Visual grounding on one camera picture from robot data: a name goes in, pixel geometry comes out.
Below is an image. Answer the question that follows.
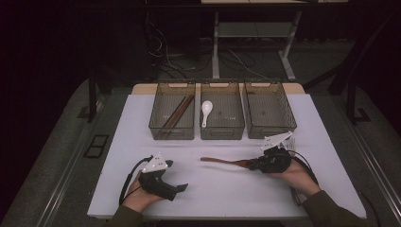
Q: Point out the thin black cable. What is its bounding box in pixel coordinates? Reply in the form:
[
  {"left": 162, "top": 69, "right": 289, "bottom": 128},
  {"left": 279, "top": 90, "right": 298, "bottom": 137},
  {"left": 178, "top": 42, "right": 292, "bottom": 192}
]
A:
[{"left": 358, "top": 189, "right": 381, "bottom": 227}]

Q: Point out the person's left hand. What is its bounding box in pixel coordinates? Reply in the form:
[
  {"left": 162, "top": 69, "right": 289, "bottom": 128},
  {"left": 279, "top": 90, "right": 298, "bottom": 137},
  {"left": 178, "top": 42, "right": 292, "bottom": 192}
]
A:
[{"left": 122, "top": 177, "right": 165, "bottom": 214}]

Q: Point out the brown wooden spoon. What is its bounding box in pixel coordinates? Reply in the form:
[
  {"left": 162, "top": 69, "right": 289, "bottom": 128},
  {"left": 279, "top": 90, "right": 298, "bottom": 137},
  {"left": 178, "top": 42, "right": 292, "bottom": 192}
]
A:
[{"left": 200, "top": 156, "right": 256, "bottom": 169}]

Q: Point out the black metal stand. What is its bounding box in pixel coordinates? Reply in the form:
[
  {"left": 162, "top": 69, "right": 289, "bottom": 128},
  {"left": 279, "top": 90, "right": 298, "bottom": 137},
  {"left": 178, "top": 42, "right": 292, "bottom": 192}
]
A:
[
  {"left": 77, "top": 67, "right": 105, "bottom": 124},
  {"left": 302, "top": 13, "right": 395, "bottom": 126}
]

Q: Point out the person's right hand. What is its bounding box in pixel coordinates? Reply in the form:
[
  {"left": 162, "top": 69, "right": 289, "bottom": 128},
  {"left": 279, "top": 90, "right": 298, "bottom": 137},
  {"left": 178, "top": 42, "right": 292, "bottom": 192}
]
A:
[{"left": 268, "top": 160, "right": 322, "bottom": 198}]

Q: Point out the smoky clear plastic bin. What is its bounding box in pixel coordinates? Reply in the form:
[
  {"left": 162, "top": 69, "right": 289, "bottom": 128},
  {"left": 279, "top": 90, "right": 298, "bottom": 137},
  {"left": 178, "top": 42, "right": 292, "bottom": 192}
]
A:
[
  {"left": 199, "top": 82, "right": 246, "bottom": 141},
  {"left": 244, "top": 81, "right": 298, "bottom": 140},
  {"left": 148, "top": 82, "right": 197, "bottom": 141}
]

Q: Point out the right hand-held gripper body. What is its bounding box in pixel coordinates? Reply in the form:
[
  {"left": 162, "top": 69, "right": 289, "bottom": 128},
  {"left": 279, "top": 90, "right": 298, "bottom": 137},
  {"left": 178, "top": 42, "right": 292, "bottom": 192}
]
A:
[{"left": 258, "top": 131, "right": 293, "bottom": 174}]

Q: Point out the grey metal rail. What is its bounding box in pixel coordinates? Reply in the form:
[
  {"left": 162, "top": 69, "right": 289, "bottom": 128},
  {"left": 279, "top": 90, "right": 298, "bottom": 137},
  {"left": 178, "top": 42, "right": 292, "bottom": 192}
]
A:
[
  {"left": 36, "top": 126, "right": 96, "bottom": 227},
  {"left": 332, "top": 94, "right": 401, "bottom": 218}
]

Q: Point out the white ceramic spoon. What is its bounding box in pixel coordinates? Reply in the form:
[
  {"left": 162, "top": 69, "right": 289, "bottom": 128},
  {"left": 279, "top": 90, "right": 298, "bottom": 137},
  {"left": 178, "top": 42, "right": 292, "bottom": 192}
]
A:
[{"left": 200, "top": 99, "right": 214, "bottom": 129}]

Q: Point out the bundle of floor cables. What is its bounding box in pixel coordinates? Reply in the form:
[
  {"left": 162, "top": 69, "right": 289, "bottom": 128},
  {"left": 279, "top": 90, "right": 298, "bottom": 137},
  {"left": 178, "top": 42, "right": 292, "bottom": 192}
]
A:
[{"left": 145, "top": 12, "right": 272, "bottom": 79}]

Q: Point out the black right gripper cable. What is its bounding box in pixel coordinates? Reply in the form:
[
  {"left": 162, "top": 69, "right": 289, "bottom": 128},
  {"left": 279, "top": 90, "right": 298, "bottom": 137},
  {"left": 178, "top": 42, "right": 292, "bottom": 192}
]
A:
[{"left": 288, "top": 149, "right": 320, "bottom": 185}]

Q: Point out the white table mat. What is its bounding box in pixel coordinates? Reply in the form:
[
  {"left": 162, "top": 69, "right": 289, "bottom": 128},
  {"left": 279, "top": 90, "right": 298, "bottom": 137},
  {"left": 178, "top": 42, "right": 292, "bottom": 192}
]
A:
[{"left": 87, "top": 93, "right": 367, "bottom": 220}]

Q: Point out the white metal table frame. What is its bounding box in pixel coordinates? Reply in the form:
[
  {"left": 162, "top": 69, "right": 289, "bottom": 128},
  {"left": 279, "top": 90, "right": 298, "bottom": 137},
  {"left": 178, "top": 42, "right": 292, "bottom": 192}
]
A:
[{"left": 211, "top": 10, "right": 304, "bottom": 82}]

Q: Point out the brown wooden chopstick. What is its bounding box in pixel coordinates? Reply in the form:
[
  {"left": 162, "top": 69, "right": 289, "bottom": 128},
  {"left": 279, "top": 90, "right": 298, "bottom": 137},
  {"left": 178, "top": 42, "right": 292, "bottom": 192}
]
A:
[
  {"left": 165, "top": 94, "right": 194, "bottom": 130},
  {"left": 168, "top": 94, "right": 196, "bottom": 130}
]

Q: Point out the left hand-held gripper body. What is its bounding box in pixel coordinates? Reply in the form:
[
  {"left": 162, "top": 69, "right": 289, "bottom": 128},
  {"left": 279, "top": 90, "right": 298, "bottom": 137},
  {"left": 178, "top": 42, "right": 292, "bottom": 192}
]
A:
[{"left": 137, "top": 152, "right": 178, "bottom": 202}]

